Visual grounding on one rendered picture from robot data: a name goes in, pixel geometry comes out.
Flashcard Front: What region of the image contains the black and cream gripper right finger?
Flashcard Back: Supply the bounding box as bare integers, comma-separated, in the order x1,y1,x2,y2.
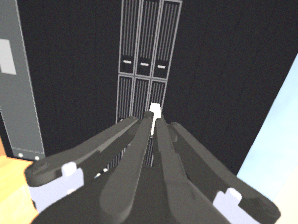
152,104,282,224

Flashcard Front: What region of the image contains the black server rack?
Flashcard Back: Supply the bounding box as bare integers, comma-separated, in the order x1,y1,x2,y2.
0,0,298,176

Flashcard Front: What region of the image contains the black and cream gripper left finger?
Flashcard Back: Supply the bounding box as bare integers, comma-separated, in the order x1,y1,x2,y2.
24,103,156,224

